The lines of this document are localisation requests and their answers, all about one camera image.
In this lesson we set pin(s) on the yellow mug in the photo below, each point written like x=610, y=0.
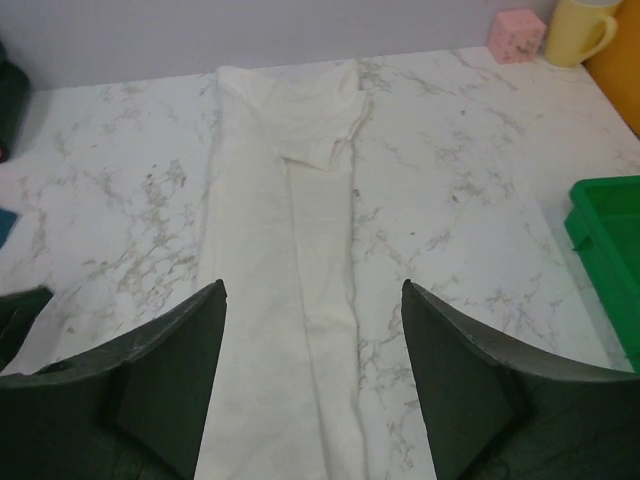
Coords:
x=579, y=30

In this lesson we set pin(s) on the blue folded t shirt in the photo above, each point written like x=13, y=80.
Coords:
x=8, y=220

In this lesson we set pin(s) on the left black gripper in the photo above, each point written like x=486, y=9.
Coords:
x=18, y=314

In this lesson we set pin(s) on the white t shirt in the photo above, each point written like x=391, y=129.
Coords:
x=135, y=194

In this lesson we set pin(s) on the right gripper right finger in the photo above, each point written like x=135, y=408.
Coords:
x=495, y=407

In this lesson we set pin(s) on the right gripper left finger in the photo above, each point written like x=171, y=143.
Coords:
x=132, y=408

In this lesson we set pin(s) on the pink plug cube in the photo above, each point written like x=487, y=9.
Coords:
x=515, y=36

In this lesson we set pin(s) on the green plastic tray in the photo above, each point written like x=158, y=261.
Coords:
x=603, y=226

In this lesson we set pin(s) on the black pink drawer organizer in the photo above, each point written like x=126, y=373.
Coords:
x=15, y=90

